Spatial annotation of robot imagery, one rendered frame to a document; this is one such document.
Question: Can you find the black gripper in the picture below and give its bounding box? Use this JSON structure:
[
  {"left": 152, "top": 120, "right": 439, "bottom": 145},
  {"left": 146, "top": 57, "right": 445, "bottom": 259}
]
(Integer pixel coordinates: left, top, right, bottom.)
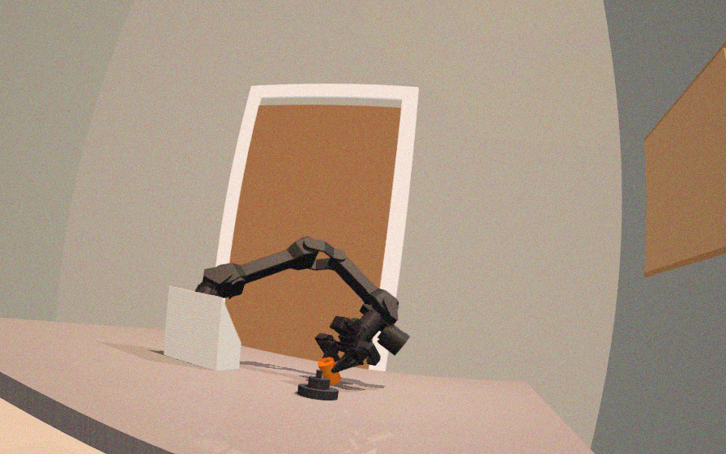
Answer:
[{"left": 315, "top": 323, "right": 381, "bottom": 373}]

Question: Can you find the dark grey round pedestal with shaft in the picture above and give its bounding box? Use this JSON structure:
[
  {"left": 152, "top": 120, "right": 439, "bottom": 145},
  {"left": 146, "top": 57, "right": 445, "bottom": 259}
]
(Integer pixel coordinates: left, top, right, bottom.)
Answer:
[{"left": 297, "top": 370, "right": 339, "bottom": 400}]

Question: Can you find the orange knob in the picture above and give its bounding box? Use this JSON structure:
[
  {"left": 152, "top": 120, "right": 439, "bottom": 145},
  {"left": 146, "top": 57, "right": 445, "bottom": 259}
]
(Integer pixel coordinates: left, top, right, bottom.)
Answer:
[{"left": 318, "top": 358, "right": 341, "bottom": 385}]

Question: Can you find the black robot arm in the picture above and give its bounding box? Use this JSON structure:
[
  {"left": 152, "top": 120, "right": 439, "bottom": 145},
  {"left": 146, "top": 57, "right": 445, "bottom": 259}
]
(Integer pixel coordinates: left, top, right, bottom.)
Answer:
[{"left": 195, "top": 237, "right": 410, "bottom": 355}]

